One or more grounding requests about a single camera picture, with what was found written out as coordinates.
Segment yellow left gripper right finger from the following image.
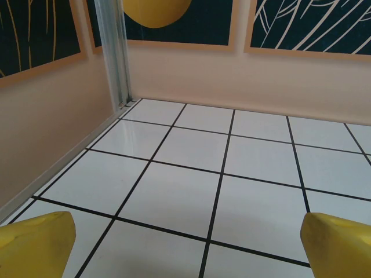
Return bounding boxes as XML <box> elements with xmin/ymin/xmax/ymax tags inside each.
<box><xmin>300</xmin><ymin>212</ymin><xmax>371</xmax><ymax>278</ymax></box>

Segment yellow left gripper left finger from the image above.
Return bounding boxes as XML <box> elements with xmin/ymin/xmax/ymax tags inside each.
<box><xmin>0</xmin><ymin>211</ymin><xmax>77</xmax><ymax>278</ymax></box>

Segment aluminium table edge rail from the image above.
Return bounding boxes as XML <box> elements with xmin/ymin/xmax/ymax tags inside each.
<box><xmin>0</xmin><ymin>98</ymin><xmax>143</xmax><ymax>225</ymax></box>

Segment aluminium corner post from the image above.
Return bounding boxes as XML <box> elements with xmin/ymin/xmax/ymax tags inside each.
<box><xmin>94</xmin><ymin>0</ymin><xmax>134</xmax><ymax>109</ymax></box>

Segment wall panel golden lines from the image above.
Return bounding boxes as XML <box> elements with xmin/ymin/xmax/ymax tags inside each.
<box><xmin>0</xmin><ymin>0</ymin><xmax>87</xmax><ymax>88</ymax></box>

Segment wall panel pale leaf outlines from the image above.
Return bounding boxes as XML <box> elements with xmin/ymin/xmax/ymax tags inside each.
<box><xmin>243</xmin><ymin>0</ymin><xmax>371</xmax><ymax>62</ymax></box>

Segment wall panel orange oval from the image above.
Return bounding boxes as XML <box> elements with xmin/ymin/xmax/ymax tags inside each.
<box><xmin>86</xmin><ymin>0</ymin><xmax>238</xmax><ymax>55</ymax></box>

